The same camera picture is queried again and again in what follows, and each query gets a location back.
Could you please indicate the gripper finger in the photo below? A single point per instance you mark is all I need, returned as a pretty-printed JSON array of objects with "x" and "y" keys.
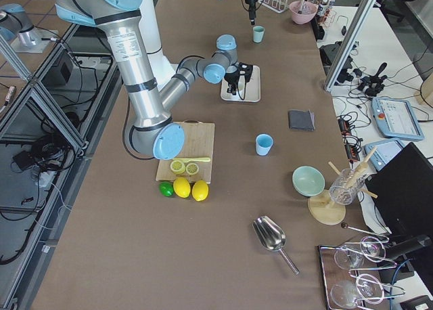
[
  {"x": 252, "y": 17},
  {"x": 231, "y": 89}
]

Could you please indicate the green cup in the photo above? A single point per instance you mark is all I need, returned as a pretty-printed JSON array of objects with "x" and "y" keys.
[{"x": 258, "y": 34}]

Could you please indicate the blue cup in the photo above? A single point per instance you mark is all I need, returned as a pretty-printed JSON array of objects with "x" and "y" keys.
[{"x": 264, "y": 143}]

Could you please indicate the pale yellow cup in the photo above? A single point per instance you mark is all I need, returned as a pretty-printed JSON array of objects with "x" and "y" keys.
[{"x": 241, "y": 84}]

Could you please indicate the cream rabbit tray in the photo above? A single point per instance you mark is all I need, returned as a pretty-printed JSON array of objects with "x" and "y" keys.
[{"x": 247, "y": 91}]

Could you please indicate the black glass drying tray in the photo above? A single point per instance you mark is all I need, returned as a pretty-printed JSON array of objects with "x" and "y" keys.
[{"x": 369, "y": 274}]

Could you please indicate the pink bowl with ice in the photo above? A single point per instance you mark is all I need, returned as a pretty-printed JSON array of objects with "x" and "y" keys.
[{"x": 307, "y": 13}]

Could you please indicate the steel muddler black tip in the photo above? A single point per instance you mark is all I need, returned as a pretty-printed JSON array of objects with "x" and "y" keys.
[{"x": 300, "y": 7}]

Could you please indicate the bamboo cutting board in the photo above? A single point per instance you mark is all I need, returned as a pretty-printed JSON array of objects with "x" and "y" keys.
[{"x": 199, "y": 142}]

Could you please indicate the grey folded cloth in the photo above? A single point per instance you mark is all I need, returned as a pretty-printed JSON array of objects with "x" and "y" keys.
[{"x": 301, "y": 120}]

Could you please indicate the yellow plastic knife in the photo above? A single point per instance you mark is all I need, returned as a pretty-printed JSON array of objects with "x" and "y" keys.
[{"x": 193, "y": 159}]

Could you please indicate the lemon slice lower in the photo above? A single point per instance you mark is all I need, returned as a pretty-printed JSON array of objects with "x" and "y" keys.
[{"x": 192, "y": 168}]

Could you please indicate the lemon slice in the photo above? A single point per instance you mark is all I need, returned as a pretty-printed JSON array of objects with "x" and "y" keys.
[
  {"x": 177, "y": 167},
  {"x": 192, "y": 168}
]

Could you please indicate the lemon slice upper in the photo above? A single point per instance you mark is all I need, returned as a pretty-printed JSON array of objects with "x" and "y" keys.
[{"x": 177, "y": 167}]

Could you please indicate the whole yellow lemon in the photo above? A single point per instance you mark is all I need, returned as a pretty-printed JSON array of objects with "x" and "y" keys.
[
  {"x": 182, "y": 187},
  {"x": 200, "y": 191}
]

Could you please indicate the green lime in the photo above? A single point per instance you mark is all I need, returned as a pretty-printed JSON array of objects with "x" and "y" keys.
[{"x": 166, "y": 188}]

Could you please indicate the pale green bowl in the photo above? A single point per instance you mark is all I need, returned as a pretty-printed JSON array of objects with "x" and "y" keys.
[{"x": 308, "y": 181}]

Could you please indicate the clear glass on stand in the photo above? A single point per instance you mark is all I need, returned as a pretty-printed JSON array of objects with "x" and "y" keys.
[{"x": 346, "y": 187}]

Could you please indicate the wooden stand with base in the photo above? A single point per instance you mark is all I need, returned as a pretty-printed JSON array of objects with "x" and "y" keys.
[{"x": 329, "y": 207}]

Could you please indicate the steel scoop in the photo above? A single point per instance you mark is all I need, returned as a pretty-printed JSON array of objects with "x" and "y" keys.
[{"x": 273, "y": 238}]

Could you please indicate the teach pendant tablet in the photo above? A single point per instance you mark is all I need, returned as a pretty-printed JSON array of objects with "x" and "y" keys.
[
  {"x": 386, "y": 150},
  {"x": 395, "y": 118}
]

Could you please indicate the black monitor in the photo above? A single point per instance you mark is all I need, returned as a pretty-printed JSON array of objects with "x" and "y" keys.
[{"x": 404, "y": 189}]

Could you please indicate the white wire cup rack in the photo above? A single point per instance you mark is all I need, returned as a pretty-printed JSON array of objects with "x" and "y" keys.
[{"x": 278, "y": 6}]

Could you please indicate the aluminium frame post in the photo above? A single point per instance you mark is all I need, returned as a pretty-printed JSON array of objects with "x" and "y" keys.
[{"x": 358, "y": 20}]

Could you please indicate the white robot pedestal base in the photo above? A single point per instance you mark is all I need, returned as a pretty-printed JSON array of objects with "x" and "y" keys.
[{"x": 161, "y": 67}]

